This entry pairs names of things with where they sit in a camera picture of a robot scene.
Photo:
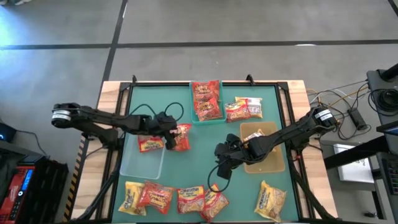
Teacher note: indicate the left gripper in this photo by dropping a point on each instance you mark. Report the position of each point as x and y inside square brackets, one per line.
[163, 124]

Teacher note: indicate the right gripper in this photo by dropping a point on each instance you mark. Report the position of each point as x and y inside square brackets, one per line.
[236, 149]

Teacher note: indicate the red spicy chicken noodle pack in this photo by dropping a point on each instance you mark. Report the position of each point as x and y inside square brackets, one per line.
[208, 110]
[185, 138]
[205, 90]
[157, 197]

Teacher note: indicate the red beef flavor ramen pack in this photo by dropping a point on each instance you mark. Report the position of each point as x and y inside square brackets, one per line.
[189, 200]

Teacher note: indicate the red and yellow ramen pack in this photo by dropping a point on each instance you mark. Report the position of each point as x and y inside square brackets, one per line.
[237, 112]

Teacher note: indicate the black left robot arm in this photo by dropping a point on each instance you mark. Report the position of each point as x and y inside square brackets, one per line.
[93, 116]

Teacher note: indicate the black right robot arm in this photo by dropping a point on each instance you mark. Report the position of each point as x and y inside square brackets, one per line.
[292, 130]

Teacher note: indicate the green table mat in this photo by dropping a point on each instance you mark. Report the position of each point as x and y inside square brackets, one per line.
[186, 168]

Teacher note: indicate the teal plastic bin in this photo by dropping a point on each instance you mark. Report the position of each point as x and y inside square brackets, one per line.
[208, 123]

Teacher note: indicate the tan orange plastic bin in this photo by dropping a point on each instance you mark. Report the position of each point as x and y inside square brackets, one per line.
[264, 165]

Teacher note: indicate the clear plastic bin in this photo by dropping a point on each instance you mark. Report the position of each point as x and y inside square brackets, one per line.
[140, 165]

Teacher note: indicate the yellow and white ramen pack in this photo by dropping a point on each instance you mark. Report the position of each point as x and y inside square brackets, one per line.
[256, 107]

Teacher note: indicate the yellow black hazard tape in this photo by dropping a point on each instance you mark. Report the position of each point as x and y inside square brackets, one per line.
[73, 183]

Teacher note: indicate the white paper box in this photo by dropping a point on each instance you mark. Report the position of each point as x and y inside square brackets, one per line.
[354, 168]

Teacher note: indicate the black plastic crate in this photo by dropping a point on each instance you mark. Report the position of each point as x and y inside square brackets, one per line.
[49, 186]

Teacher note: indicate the black diagonal bar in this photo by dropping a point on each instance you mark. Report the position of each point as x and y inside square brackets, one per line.
[357, 152]

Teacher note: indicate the black power adapter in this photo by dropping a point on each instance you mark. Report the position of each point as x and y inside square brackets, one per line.
[357, 119]

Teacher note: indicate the small black floor object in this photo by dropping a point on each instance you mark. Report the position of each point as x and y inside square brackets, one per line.
[368, 214]

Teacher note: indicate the black device with blue light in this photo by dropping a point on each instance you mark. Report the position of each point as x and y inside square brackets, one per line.
[6, 132]

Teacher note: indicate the black keyboard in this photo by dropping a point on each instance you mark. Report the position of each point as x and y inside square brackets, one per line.
[392, 171]

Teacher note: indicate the blue screen laptop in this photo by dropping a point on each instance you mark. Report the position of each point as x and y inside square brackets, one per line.
[390, 130]

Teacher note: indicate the red electronic instrument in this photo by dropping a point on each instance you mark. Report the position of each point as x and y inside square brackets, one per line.
[12, 199]

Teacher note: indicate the black equipment stand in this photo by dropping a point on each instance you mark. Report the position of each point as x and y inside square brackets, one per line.
[377, 81]

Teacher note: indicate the person's shoe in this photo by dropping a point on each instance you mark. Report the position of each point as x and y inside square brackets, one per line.
[23, 2]

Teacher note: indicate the black table frame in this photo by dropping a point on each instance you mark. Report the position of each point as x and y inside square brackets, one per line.
[155, 83]

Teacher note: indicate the black frame clamp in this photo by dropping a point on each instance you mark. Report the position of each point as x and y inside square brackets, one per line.
[134, 79]
[250, 79]

